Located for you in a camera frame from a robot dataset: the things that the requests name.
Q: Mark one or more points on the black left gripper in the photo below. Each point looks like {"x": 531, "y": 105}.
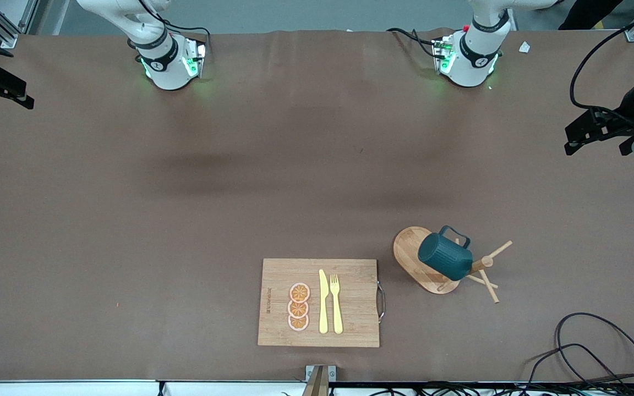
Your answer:
{"x": 619, "y": 120}

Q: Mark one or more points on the dark green ribbed cup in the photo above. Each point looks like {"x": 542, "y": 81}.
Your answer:
{"x": 441, "y": 258}

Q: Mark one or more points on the grey arm base connector block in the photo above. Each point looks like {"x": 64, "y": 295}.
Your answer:
{"x": 196, "y": 58}
{"x": 442, "y": 55}

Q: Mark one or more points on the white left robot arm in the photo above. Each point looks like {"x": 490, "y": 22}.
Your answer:
{"x": 474, "y": 60}

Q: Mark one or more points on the small white paper tag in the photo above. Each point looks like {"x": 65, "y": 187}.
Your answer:
{"x": 524, "y": 47}

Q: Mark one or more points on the dark trouser leg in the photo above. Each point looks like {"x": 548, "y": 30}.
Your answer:
{"x": 589, "y": 14}

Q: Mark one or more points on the wooden mug tree stand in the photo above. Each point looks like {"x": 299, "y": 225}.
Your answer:
{"x": 408, "y": 253}

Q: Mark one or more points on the bamboo cutting board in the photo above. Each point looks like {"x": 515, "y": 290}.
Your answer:
{"x": 358, "y": 308}

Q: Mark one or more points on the yellow plastic fork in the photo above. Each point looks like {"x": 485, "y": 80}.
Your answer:
{"x": 337, "y": 308}

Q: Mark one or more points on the yellow plastic knife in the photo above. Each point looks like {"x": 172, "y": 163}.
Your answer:
{"x": 323, "y": 302}

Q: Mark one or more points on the orange slice toy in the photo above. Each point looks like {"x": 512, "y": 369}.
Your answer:
{"x": 298, "y": 323}
{"x": 298, "y": 309}
{"x": 299, "y": 292}

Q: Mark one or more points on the metal mounting bracket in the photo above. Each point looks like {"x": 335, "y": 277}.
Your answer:
{"x": 321, "y": 374}

